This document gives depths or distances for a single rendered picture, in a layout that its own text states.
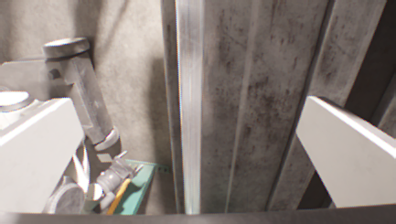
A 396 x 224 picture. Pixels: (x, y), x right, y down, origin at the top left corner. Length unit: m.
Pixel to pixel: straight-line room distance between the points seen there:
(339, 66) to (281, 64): 0.05
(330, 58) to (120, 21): 0.96
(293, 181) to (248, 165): 0.05
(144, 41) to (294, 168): 0.89
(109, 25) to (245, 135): 0.95
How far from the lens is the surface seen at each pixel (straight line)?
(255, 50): 0.18
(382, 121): 0.24
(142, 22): 1.01
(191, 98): 0.15
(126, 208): 1.27
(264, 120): 0.21
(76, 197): 0.62
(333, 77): 0.20
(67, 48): 1.03
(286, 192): 0.28
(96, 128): 1.16
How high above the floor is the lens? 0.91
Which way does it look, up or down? 57 degrees down
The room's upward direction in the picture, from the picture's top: 163 degrees counter-clockwise
